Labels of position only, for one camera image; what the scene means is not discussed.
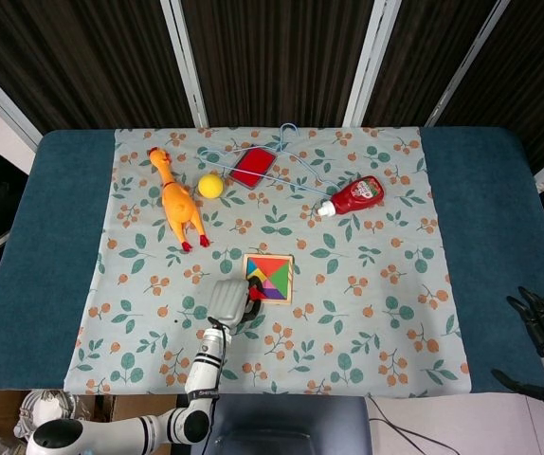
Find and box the black cable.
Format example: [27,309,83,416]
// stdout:
[369,405,426,455]

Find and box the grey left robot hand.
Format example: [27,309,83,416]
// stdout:
[208,278,266,334]

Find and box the dark grey robot torso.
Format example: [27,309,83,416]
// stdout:
[190,395,372,455]

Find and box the teal table cover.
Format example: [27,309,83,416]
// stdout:
[0,125,544,394]

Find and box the white coiled cable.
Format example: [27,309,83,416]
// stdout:
[13,391,82,440]

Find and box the floral print tablecloth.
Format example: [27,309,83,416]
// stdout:
[63,125,472,397]

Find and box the light blue wire hanger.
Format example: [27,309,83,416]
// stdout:
[197,122,337,198]

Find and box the red ketchup bottle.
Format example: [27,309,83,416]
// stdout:
[317,174,387,218]

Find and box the red ink pad box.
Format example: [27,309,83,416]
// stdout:
[227,146,278,190]

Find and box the wooden tangram tray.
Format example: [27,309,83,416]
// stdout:
[242,253,296,306]

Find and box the orange-red large tangram triangle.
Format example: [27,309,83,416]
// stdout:
[247,257,290,280]

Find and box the yellow foam ball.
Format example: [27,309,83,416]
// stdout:
[197,173,225,199]

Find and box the green tangram triangle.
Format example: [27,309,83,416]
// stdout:
[270,260,292,299]

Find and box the orange rubber chicken toy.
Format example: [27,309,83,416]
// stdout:
[147,146,211,252]

